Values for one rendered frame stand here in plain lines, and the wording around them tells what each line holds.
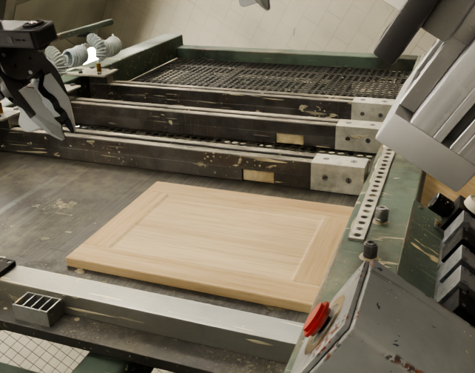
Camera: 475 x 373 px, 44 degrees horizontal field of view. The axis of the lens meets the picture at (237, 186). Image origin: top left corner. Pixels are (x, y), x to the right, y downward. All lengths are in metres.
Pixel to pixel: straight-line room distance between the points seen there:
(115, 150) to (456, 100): 1.18
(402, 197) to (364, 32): 5.40
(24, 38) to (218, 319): 0.48
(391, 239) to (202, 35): 6.37
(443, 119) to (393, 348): 0.20
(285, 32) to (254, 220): 5.73
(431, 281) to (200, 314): 0.40
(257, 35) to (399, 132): 6.50
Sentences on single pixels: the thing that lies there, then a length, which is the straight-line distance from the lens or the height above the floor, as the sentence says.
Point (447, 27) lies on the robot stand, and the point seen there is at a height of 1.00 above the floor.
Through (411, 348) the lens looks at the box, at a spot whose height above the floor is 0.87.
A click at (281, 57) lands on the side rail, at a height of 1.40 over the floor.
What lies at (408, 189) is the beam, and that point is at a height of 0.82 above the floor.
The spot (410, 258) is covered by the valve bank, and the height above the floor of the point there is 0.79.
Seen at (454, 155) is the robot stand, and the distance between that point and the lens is 0.55.
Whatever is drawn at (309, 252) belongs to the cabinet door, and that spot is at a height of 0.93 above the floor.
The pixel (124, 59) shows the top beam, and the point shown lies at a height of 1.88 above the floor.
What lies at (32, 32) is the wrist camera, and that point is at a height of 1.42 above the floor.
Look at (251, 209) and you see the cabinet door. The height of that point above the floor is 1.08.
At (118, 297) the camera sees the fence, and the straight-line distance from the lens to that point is 0.99.
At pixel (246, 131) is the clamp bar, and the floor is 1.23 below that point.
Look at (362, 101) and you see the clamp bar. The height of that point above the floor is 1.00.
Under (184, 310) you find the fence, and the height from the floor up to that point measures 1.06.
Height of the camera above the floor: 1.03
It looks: 4 degrees up
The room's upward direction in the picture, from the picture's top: 56 degrees counter-clockwise
